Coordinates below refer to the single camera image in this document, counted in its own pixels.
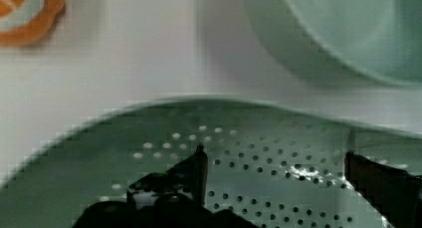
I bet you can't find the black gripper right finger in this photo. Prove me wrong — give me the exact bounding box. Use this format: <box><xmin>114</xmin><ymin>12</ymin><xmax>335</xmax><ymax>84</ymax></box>
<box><xmin>344</xmin><ymin>152</ymin><xmax>422</xmax><ymax>228</ymax></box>

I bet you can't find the mint green strainer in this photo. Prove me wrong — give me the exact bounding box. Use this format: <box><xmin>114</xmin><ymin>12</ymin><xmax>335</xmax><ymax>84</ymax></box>
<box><xmin>1</xmin><ymin>99</ymin><xmax>421</xmax><ymax>228</ymax></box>

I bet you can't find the orange slice toy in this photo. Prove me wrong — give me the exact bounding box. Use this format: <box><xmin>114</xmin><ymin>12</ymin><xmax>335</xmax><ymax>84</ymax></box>
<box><xmin>0</xmin><ymin>0</ymin><xmax>65</xmax><ymax>46</ymax></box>

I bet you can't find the mint green cup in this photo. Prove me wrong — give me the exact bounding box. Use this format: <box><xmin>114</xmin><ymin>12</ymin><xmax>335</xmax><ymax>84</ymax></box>
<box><xmin>244</xmin><ymin>0</ymin><xmax>421</xmax><ymax>87</ymax></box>

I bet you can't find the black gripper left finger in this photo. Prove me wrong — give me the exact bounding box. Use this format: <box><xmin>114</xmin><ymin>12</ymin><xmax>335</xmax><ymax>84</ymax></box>
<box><xmin>72</xmin><ymin>144</ymin><xmax>258</xmax><ymax>228</ymax></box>

